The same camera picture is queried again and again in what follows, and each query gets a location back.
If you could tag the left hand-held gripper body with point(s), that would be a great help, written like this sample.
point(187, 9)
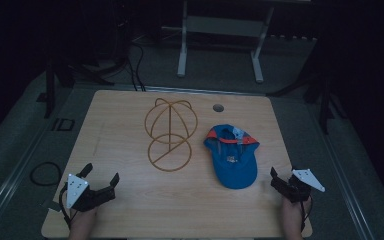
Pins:
point(80, 196)

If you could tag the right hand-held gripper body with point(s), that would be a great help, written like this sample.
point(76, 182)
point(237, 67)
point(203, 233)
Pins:
point(296, 190)

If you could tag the blue cap with orange trim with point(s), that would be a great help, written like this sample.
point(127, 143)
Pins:
point(235, 160)

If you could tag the person's left hand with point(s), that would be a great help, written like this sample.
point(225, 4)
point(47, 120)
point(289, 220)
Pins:
point(81, 223)

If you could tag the person's right hand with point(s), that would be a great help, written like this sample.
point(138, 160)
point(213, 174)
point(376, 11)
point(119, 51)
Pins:
point(293, 220)

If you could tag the grey round table grommet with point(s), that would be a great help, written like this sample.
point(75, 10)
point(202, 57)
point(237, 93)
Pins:
point(218, 108)

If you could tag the white metal stand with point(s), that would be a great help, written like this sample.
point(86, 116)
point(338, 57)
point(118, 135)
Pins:
point(220, 26)

